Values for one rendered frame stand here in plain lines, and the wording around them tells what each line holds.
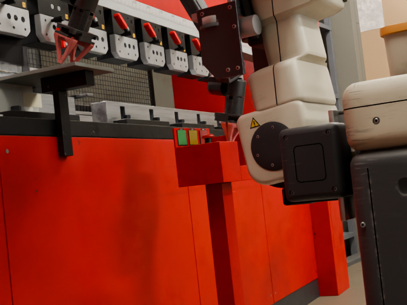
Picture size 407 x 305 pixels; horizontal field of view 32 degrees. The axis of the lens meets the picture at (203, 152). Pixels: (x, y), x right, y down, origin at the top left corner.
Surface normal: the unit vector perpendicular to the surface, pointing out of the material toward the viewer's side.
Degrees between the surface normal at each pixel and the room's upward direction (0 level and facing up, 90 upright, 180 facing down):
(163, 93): 90
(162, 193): 90
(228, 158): 90
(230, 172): 90
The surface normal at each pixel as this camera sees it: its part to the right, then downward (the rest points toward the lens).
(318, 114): 0.83, -0.26
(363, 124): -0.51, 0.02
